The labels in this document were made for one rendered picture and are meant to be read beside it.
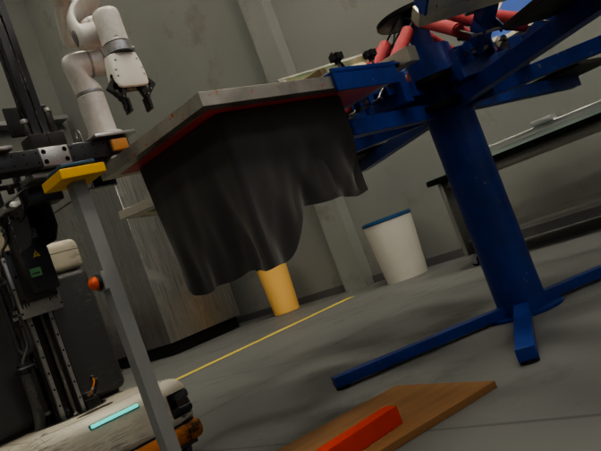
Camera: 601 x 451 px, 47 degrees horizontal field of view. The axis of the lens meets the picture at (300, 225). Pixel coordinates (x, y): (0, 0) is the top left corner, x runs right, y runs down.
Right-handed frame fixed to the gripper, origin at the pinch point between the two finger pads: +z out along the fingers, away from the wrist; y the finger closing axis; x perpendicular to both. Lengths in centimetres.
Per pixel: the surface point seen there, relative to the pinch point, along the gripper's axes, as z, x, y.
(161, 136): 11.8, 8.1, 1.9
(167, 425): 84, -10, 19
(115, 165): 10.4, -18.8, 1.8
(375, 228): 53, -261, -371
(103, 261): 37.6, -10.2, 20.2
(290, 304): 99, -428, -385
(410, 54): 6, 34, -81
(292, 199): 38.9, 21.1, -22.5
